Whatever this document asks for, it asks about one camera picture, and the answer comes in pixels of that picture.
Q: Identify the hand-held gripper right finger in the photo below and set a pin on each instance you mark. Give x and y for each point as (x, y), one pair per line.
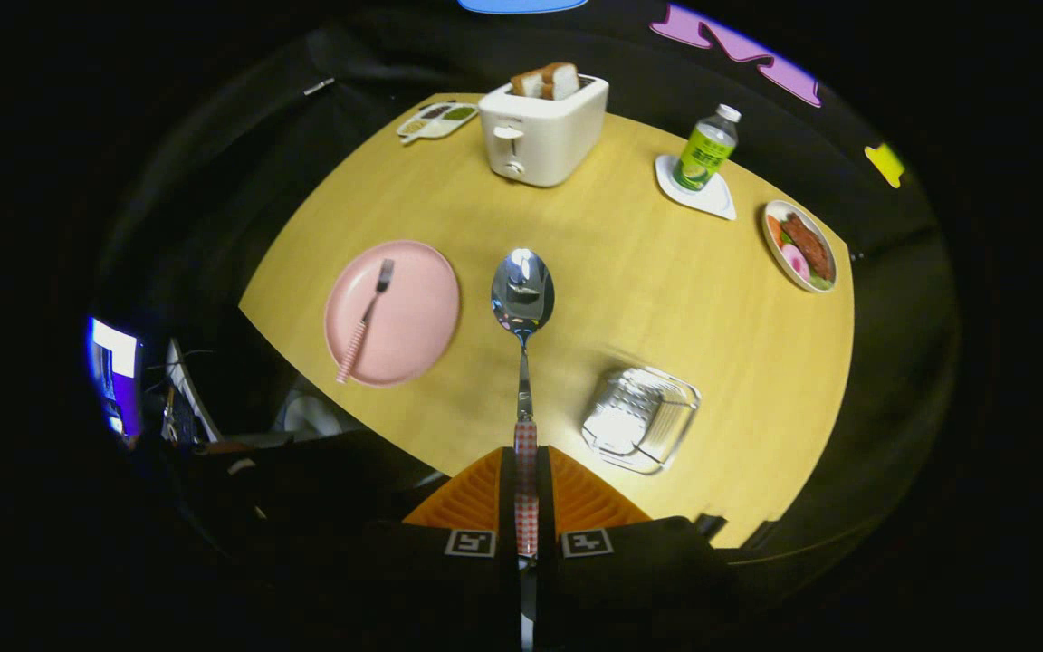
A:
(544, 489)

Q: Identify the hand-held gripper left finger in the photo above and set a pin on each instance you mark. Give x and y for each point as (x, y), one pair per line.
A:
(508, 489)

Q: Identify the metal mesh basket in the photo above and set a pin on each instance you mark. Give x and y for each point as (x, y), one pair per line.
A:
(639, 418)

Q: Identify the pink plate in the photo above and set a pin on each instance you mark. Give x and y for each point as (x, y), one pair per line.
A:
(413, 317)

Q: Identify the white coaster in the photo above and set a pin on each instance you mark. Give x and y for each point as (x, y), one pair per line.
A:
(717, 201)

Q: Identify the white plate of food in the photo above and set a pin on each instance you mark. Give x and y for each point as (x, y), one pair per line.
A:
(800, 246)

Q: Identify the white toaster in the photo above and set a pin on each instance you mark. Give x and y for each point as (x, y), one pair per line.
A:
(544, 136)

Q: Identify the green label plastic bottle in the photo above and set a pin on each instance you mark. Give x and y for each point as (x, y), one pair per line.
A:
(704, 152)

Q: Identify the white divided seasoning dish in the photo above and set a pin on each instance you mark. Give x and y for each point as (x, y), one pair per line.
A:
(435, 120)

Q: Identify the bread slice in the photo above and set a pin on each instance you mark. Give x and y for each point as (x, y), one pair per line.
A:
(563, 81)
(528, 84)

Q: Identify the glowing monitor screen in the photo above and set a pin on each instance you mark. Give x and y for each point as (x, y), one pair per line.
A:
(116, 371)

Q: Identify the white cloth clip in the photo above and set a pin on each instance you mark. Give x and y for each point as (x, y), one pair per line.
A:
(319, 86)

